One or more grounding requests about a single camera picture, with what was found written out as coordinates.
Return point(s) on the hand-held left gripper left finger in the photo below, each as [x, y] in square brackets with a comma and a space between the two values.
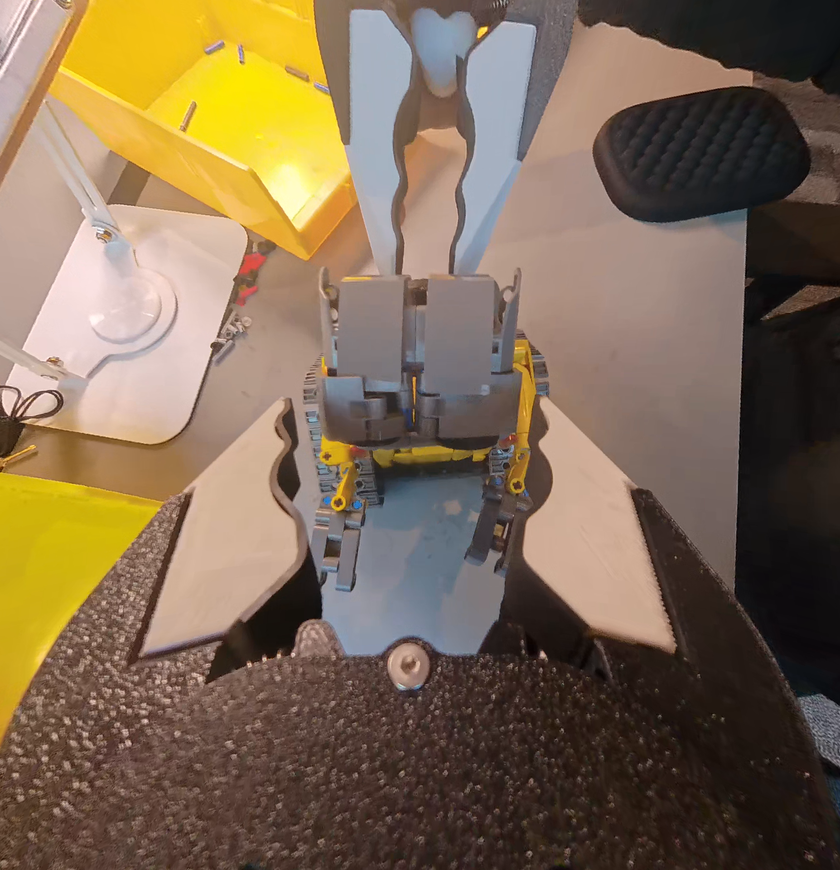
[223, 544]

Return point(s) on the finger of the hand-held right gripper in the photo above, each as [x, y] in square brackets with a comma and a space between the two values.
[501, 122]
[376, 136]

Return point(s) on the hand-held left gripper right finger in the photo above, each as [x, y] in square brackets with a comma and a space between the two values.
[597, 557]

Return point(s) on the grey Lego engine assembly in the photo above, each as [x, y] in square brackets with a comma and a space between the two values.
[369, 326]

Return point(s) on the yellow toy robot body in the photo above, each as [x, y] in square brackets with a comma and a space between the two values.
[427, 454]

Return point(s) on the person's right forearm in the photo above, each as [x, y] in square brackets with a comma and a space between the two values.
[732, 34]

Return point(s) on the grey desk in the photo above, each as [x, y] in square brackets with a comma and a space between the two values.
[630, 340]

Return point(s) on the black chair armrest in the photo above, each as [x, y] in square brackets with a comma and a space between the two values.
[698, 156]

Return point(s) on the red and black toy pieces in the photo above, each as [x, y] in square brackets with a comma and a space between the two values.
[253, 262]

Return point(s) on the yellow plastic bin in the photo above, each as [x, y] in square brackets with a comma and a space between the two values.
[39, 578]
[189, 177]

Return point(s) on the grey toy axle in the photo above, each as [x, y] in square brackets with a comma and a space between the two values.
[189, 115]

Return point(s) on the white book stand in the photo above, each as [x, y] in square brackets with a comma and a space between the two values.
[155, 340]

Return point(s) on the pile of grey toy pieces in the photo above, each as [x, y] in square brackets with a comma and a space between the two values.
[238, 326]

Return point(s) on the gold key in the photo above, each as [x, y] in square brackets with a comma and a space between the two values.
[19, 454]

